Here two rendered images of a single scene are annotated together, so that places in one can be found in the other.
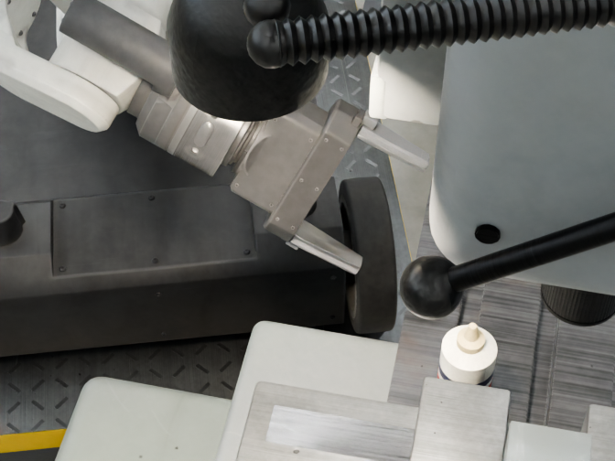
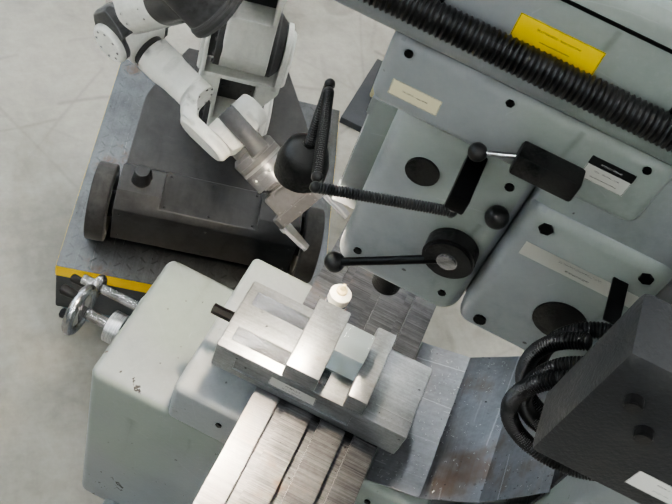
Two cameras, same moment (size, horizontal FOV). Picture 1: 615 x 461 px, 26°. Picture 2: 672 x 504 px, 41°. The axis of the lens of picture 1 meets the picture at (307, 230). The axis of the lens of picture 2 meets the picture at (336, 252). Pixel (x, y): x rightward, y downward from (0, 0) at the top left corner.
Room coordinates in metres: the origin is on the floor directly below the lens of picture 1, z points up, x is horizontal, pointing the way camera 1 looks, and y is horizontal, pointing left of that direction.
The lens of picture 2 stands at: (-0.39, 0.06, 2.31)
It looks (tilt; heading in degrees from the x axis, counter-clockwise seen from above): 51 degrees down; 352
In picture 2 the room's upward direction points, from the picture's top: 24 degrees clockwise
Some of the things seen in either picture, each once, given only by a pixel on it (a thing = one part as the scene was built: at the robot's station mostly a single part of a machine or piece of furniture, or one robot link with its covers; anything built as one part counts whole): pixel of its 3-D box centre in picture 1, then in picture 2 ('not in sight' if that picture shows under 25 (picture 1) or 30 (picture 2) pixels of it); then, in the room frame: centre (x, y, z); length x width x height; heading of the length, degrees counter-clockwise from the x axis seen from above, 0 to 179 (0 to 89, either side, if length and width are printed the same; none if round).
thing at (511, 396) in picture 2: not in sight; (588, 381); (0.23, -0.38, 1.45); 0.18 x 0.16 x 0.21; 78
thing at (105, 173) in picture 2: not in sight; (101, 201); (1.00, 0.45, 0.50); 0.20 x 0.05 x 0.20; 7
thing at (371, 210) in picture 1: (366, 254); (306, 244); (1.06, -0.08, 0.50); 0.20 x 0.05 x 0.20; 7
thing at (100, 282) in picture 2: not in sight; (113, 294); (0.72, 0.33, 0.54); 0.22 x 0.06 x 0.06; 78
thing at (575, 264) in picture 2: not in sight; (575, 238); (0.44, -0.35, 1.47); 0.24 x 0.19 x 0.26; 168
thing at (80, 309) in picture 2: not in sight; (94, 317); (0.58, 0.33, 0.66); 0.16 x 0.12 x 0.12; 78
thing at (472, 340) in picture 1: (466, 368); (336, 301); (0.55, -0.12, 1.01); 0.04 x 0.04 x 0.11
